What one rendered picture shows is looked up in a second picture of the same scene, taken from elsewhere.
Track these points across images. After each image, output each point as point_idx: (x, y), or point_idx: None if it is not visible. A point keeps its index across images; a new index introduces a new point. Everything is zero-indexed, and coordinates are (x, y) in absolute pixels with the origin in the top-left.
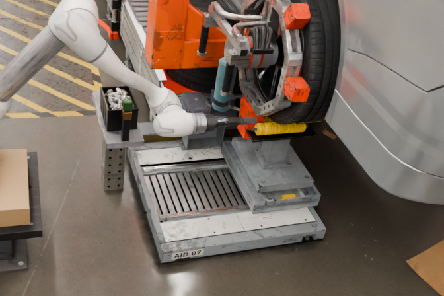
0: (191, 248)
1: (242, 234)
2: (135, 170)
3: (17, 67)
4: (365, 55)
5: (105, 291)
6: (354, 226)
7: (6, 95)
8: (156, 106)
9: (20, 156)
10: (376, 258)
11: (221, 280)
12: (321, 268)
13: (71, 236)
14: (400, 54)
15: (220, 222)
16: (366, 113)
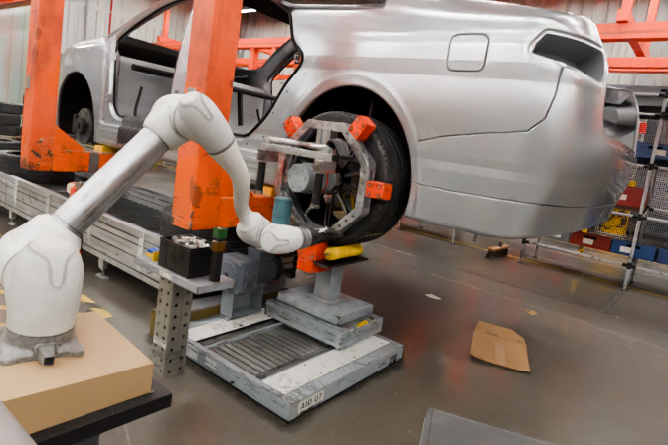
0: (314, 392)
1: (347, 368)
2: (193, 347)
3: (104, 181)
4: (442, 136)
5: None
6: (412, 345)
7: (83, 224)
8: (253, 227)
9: (93, 318)
10: (448, 360)
11: (357, 416)
12: (421, 379)
13: (159, 433)
14: (486, 116)
15: (318, 365)
16: (460, 182)
